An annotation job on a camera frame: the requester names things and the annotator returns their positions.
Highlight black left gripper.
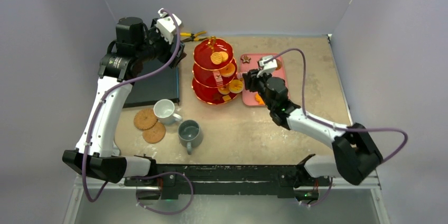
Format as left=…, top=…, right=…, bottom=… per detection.
left=135, top=19, right=185, bottom=68

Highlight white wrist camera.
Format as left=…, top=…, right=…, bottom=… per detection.
left=155, top=8, right=183, bottom=44
left=257, top=55, right=278, bottom=78

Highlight brown croissant bread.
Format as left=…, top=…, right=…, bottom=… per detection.
left=275, top=59, right=283, bottom=71

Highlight yellow glazed donut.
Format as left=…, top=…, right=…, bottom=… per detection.
left=228, top=79, right=245, bottom=94

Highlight white ceramic mug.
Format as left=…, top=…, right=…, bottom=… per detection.
left=153, top=99, right=183, bottom=125

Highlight plain chocolate star cookie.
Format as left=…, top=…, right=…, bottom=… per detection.
left=212, top=93, right=222, bottom=102

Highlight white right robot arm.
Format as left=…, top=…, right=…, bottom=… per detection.
left=242, top=69, right=384, bottom=185

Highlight orange glazed donut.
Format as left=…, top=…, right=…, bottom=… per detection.
left=219, top=63, right=236, bottom=78

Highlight round yellow cracker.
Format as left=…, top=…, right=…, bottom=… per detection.
left=210, top=52, right=223, bottom=65
left=219, top=51, right=229, bottom=62

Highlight pink serving tray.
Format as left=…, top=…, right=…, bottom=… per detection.
left=239, top=53, right=288, bottom=107

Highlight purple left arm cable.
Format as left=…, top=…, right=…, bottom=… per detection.
left=81, top=8, right=182, bottom=203

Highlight grey ceramic mug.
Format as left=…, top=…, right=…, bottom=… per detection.
left=178, top=120, right=203, bottom=155

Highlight fish shaped yellow cookie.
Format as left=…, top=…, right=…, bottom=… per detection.
left=255, top=93, right=265, bottom=105

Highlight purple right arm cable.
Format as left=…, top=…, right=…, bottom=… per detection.
left=264, top=48, right=409, bottom=164

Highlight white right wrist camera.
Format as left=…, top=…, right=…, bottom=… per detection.
left=257, top=55, right=278, bottom=78

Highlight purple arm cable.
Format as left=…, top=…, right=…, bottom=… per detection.
left=81, top=8, right=182, bottom=203
left=264, top=48, right=409, bottom=164

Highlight woven round coaster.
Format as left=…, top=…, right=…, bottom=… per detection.
left=133, top=108, right=157, bottom=130
left=142, top=122, right=166, bottom=144

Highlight dark grey box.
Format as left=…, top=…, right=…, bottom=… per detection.
left=123, top=67, right=180, bottom=108

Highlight red three-tier cake stand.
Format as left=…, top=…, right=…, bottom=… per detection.
left=191, top=36, right=240, bottom=105

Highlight round yellow cracker bottom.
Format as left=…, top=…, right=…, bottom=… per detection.
left=219, top=51, right=229, bottom=62

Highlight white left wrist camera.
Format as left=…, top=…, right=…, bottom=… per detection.
left=155, top=8, right=183, bottom=44

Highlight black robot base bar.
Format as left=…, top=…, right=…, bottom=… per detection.
left=124, top=162, right=330, bottom=199

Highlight square yellow cracker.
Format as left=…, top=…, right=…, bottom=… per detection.
left=222, top=95, right=232, bottom=102

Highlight yellow handled pliers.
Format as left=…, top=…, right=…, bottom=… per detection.
left=180, top=31, right=209, bottom=43

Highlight round yellow cracker top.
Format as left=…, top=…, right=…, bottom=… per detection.
left=210, top=52, right=223, bottom=65

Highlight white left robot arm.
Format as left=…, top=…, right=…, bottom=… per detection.
left=62, top=14, right=184, bottom=186

